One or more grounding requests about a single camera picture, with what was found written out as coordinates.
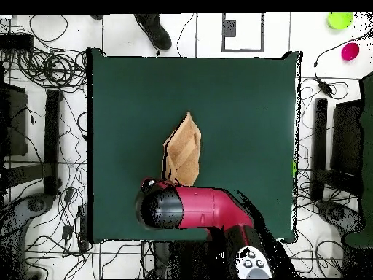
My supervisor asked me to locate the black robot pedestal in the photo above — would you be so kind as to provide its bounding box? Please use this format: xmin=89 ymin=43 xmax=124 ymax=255
xmin=152 ymin=240 xmax=222 ymax=279

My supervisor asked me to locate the black power adapter with cable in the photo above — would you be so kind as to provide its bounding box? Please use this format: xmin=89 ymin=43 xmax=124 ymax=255
xmin=313 ymin=35 xmax=373 ymax=99

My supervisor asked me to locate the tan terry towel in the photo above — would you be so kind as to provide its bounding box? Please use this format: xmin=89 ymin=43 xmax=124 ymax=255
xmin=161 ymin=111 xmax=203 ymax=187

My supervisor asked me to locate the black box device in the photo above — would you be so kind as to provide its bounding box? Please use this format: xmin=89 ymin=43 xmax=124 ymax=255
xmin=0 ymin=33 xmax=34 ymax=51

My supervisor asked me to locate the lime green bowl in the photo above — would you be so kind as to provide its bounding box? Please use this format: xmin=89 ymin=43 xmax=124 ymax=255
xmin=327 ymin=12 xmax=354 ymax=30

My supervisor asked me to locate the dark green table cloth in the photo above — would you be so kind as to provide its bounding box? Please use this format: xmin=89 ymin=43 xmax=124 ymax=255
xmin=86 ymin=47 xmax=303 ymax=244

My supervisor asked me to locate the grey round base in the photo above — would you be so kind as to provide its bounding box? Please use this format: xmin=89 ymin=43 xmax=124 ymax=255
xmin=316 ymin=198 xmax=363 ymax=235
xmin=0 ymin=194 xmax=55 ymax=235

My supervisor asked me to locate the pink bowl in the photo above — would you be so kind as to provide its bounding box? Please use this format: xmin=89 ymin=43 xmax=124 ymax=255
xmin=341 ymin=42 xmax=360 ymax=61

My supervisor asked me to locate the spare dark green cloth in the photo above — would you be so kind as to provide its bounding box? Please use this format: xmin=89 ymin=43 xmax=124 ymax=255
xmin=344 ymin=70 xmax=373 ymax=249

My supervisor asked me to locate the coil of black cables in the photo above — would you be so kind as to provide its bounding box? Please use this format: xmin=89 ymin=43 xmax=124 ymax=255
xmin=15 ymin=48 xmax=88 ymax=89

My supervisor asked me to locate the thin black floor cable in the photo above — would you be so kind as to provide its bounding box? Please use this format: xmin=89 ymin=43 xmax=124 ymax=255
xmin=176 ymin=12 xmax=195 ymax=57

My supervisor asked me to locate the person's foot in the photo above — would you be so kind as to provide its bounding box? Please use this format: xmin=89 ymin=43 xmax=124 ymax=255
xmin=133 ymin=12 xmax=173 ymax=51

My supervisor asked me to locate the grey rectangular floor frame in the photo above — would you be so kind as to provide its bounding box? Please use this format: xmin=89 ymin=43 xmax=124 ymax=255
xmin=221 ymin=12 xmax=265 ymax=53

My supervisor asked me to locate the black stand bar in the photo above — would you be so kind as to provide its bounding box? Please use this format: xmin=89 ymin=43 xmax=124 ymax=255
xmin=42 ymin=89 xmax=63 ymax=197
xmin=310 ymin=98 xmax=329 ymax=201

